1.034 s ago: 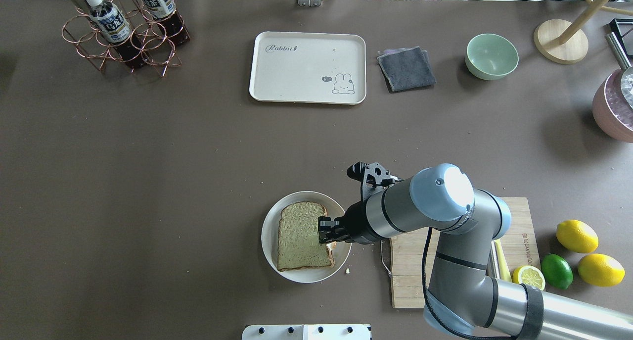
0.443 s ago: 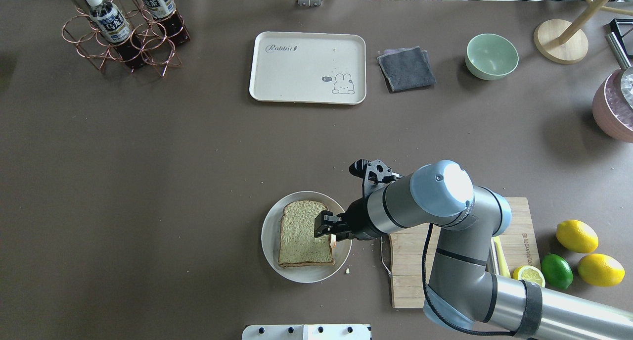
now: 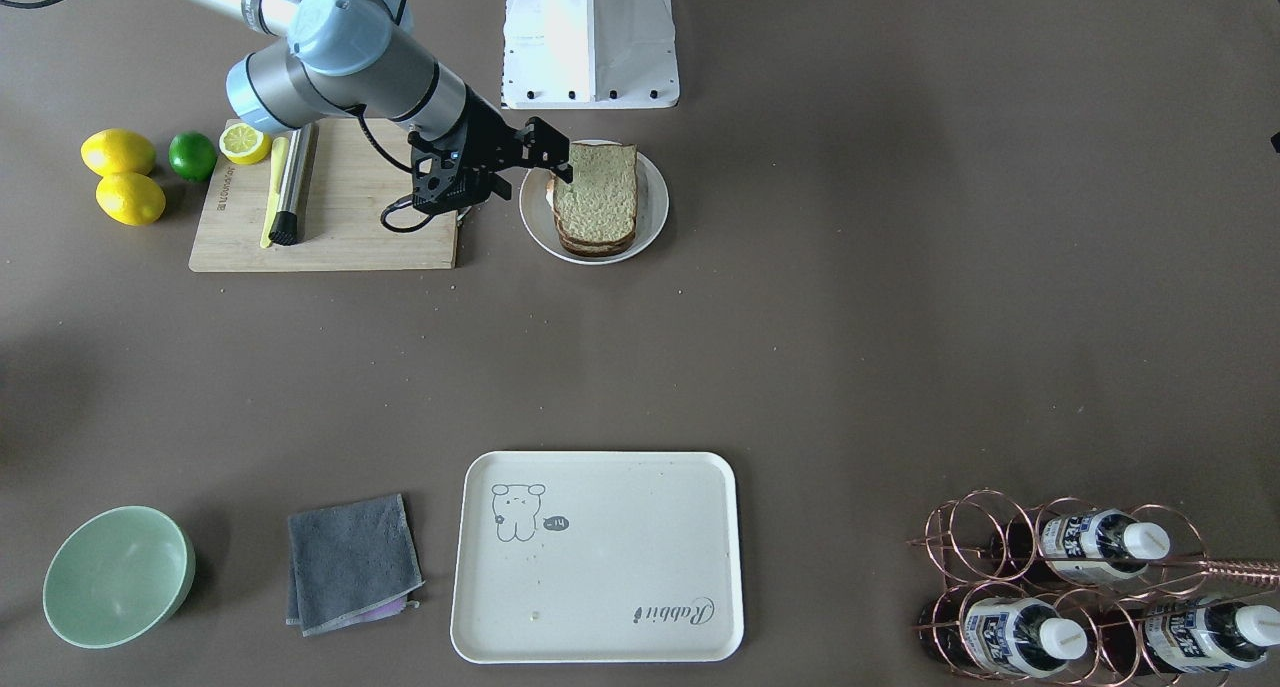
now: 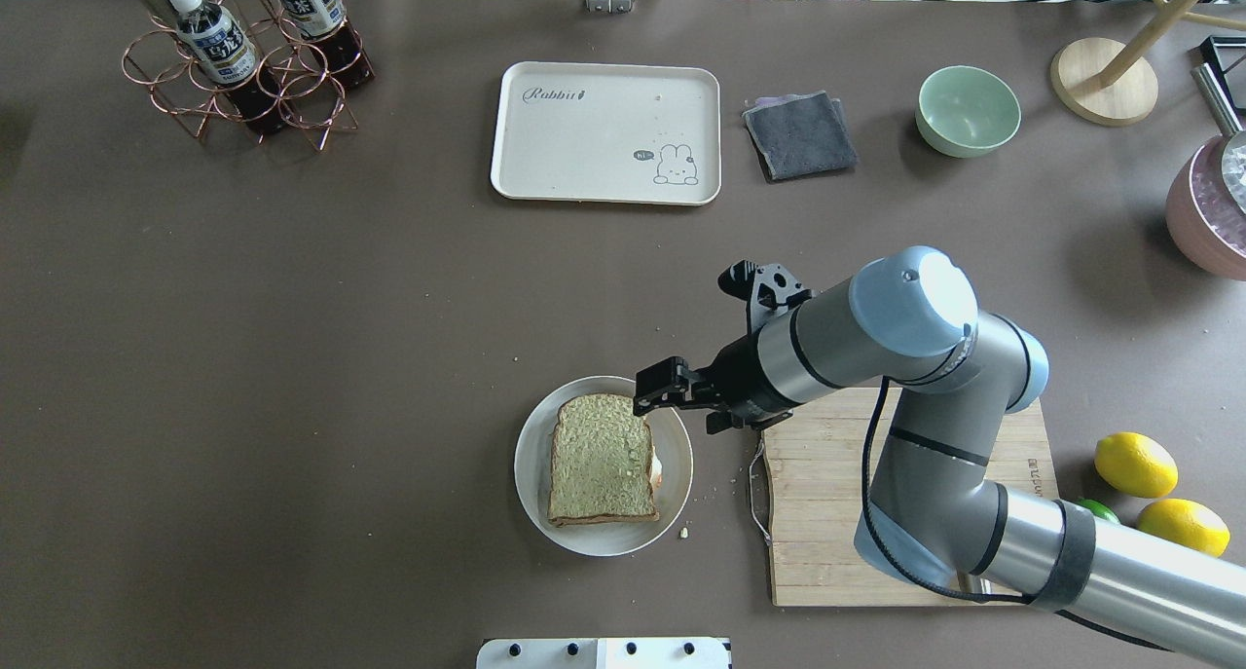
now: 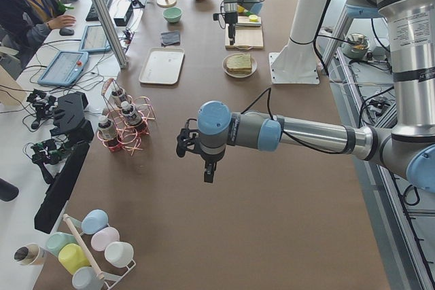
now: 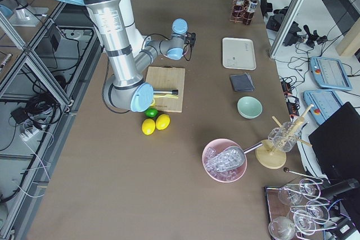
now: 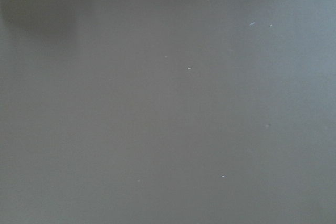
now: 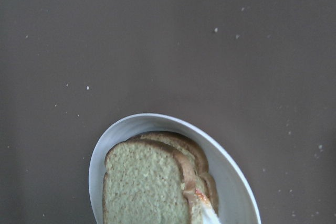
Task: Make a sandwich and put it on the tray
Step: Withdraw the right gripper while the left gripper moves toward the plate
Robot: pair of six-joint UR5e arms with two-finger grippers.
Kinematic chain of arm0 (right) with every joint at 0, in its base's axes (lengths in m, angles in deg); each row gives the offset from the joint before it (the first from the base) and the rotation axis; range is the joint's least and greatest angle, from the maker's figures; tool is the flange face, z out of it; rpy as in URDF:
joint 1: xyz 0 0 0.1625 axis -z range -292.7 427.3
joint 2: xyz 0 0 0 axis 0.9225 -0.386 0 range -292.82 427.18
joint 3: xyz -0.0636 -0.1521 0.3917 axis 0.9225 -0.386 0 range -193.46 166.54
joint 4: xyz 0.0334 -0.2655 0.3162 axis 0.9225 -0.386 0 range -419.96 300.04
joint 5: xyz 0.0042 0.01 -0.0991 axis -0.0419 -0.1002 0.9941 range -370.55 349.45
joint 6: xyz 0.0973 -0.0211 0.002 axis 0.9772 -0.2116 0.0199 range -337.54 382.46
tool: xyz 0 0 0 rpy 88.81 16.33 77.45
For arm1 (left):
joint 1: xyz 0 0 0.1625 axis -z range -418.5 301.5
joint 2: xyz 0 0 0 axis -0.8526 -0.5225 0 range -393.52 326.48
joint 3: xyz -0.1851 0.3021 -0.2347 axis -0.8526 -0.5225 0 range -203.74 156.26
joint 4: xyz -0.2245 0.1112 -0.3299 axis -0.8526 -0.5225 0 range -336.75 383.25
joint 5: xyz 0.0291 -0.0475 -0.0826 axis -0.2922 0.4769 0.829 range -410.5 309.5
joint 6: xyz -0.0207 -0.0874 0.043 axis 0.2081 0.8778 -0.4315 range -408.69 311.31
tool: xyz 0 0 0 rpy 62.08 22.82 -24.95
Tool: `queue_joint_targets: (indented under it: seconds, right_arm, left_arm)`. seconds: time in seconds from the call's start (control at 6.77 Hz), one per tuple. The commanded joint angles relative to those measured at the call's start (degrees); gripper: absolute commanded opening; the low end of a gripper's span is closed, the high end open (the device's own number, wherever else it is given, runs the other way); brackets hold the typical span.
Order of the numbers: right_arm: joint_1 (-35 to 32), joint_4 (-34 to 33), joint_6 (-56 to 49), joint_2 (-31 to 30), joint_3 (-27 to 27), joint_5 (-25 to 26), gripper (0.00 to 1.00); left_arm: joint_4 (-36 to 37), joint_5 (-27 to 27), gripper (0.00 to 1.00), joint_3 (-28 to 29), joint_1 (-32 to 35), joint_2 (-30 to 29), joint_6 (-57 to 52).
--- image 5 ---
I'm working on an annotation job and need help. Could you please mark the aluminium frame post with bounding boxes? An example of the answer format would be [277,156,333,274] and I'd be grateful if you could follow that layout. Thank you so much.
[92,0,128,69]

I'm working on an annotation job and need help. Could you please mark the black speaker bar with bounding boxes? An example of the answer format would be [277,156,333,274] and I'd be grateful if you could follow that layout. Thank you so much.
[34,142,90,234]

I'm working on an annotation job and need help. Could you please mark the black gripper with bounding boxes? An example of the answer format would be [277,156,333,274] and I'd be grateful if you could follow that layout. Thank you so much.
[226,12,237,45]
[204,158,218,183]

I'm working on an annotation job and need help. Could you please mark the green ceramic bowl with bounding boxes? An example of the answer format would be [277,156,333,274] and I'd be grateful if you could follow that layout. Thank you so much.
[162,7,182,23]

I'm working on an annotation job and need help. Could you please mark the grey blue cup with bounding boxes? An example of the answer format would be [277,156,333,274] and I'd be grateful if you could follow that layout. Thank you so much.
[72,266,104,290]

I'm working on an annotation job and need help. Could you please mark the white cup rack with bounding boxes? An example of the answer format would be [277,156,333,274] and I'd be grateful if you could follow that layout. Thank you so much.
[63,214,136,289]

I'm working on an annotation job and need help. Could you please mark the tea bottle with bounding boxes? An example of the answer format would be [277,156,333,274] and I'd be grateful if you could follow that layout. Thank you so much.
[111,88,128,108]
[121,101,141,126]
[98,115,120,152]

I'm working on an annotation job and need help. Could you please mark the white round plate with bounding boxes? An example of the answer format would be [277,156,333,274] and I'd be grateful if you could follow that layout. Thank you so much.
[222,53,257,78]

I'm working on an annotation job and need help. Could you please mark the grey folded cloth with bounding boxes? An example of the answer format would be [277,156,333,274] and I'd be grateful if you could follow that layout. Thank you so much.
[160,31,181,47]

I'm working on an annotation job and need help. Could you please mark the blue teach pendant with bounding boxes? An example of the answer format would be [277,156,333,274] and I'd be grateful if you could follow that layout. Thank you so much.
[37,51,89,86]
[79,25,111,54]

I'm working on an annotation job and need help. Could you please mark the blue teach pendant near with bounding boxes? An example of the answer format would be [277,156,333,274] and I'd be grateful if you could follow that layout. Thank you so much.
[37,51,89,86]

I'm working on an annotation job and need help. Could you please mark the bread slice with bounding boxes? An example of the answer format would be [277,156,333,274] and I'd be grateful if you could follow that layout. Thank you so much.
[226,53,252,72]
[224,58,257,76]

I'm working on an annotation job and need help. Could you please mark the yellow cup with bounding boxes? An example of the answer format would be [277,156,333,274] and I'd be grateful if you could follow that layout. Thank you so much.
[58,243,90,275]

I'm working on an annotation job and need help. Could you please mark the wooden cutting board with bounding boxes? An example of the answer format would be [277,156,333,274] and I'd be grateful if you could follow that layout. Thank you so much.
[225,16,264,49]

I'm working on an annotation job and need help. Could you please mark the mint green cup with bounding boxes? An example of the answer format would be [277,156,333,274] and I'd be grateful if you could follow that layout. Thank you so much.
[46,232,77,257]

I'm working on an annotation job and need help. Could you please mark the cream rabbit tray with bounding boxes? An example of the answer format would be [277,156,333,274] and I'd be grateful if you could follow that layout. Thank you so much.
[139,48,184,86]

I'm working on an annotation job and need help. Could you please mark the pastel blue cup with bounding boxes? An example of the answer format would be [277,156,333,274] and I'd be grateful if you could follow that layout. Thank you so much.
[82,209,109,235]

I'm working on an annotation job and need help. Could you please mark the black keyboard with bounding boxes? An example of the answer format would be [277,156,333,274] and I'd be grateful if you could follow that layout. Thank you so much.
[84,0,116,22]

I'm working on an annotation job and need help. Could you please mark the paper coffee cup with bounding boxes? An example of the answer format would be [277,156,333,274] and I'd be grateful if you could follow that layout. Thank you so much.
[14,243,47,266]

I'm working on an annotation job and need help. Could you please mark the black computer mouse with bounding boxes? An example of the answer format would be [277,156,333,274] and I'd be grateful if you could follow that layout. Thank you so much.
[59,27,74,36]

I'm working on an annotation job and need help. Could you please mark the pastel pink cup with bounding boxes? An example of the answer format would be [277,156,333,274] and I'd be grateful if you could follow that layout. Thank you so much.
[90,226,120,251]

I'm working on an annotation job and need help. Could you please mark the halved lemon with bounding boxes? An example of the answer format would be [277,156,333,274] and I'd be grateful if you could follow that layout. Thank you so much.
[249,14,260,23]

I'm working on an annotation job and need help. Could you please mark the white cup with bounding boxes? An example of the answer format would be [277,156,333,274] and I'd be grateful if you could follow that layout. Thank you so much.
[104,241,134,268]

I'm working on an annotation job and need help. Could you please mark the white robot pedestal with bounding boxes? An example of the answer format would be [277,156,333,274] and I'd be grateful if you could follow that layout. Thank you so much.
[269,0,329,84]

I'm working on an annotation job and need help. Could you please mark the copper wire bottle rack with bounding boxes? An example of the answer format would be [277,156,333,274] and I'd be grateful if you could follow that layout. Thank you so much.
[97,77,156,155]

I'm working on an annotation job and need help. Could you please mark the blue teach pendant far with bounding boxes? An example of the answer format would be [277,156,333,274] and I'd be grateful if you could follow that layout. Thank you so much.
[79,25,111,54]

